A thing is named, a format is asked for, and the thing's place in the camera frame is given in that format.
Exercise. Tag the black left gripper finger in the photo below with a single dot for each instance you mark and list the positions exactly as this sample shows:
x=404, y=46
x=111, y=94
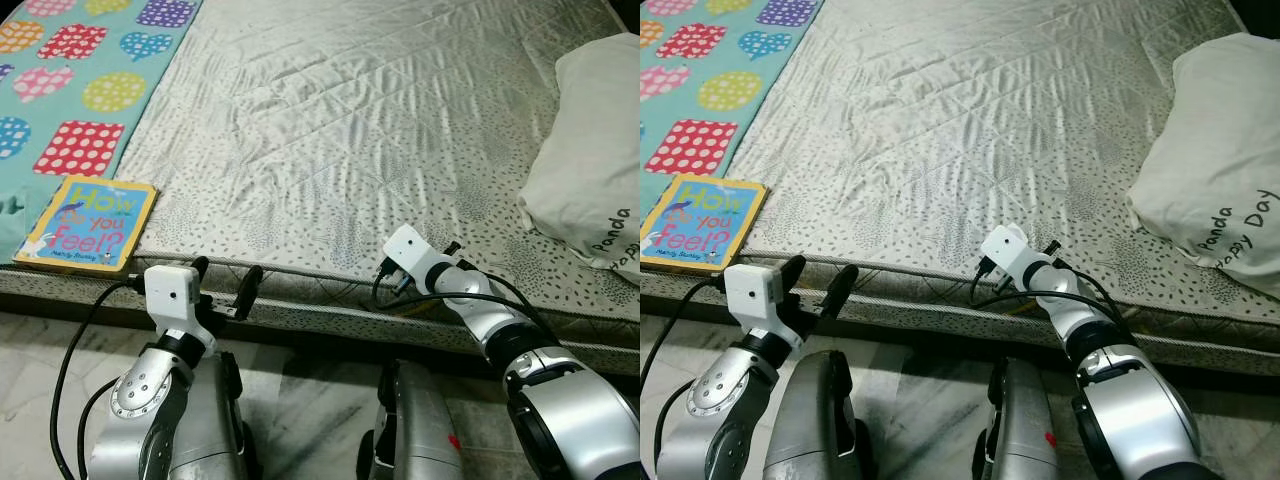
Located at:
x=248, y=288
x=200, y=268
x=840, y=288
x=793, y=270

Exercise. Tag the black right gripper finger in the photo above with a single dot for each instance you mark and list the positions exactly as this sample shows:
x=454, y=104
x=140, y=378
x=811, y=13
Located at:
x=452, y=247
x=1050, y=247
x=384, y=266
x=979, y=266

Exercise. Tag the yellow-edged children's board book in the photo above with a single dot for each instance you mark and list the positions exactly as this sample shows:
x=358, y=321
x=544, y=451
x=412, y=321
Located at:
x=85, y=225
x=700, y=222

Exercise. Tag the white pillow with grey lettering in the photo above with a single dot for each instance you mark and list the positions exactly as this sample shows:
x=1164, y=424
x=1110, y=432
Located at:
x=590, y=150
x=1210, y=140

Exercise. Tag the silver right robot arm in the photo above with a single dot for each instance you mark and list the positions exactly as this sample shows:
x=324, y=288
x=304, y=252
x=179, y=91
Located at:
x=560, y=400
x=1140, y=410

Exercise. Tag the grey left robot leg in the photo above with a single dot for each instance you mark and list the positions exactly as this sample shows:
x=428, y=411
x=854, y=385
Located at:
x=215, y=420
x=815, y=420

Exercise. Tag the grey robot leg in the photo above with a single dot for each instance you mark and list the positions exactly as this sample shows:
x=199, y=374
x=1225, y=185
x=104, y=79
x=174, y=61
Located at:
x=215, y=420
x=1020, y=430
x=415, y=430
x=815, y=420

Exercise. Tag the grey right robot leg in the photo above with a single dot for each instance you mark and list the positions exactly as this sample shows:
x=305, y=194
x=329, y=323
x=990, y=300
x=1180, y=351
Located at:
x=1020, y=430
x=415, y=430

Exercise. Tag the grey patterned quilted mattress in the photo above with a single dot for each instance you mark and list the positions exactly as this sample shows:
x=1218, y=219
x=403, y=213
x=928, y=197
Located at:
x=350, y=120
x=960, y=120

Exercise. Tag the teal blanket with dotted shapes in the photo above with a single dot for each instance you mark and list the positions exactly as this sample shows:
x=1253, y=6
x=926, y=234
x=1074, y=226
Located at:
x=720, y=60
x=120, y=60

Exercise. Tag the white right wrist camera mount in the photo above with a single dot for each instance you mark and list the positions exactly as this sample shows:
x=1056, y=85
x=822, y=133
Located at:
x=1005, y=250
x=410, y=250

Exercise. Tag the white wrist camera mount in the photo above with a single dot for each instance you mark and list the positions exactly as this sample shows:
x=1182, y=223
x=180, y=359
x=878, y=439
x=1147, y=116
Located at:
x=168, y=292
x=750, y=292
x=1005, y=250
x=410, y=250

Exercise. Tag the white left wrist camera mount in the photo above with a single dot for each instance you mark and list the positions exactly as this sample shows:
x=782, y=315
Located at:
x=168, y=292
x=750, y=292

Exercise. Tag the dark tufted bed frame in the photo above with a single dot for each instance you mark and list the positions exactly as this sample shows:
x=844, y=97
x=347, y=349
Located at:
x=330, y=343
x=950, y=345

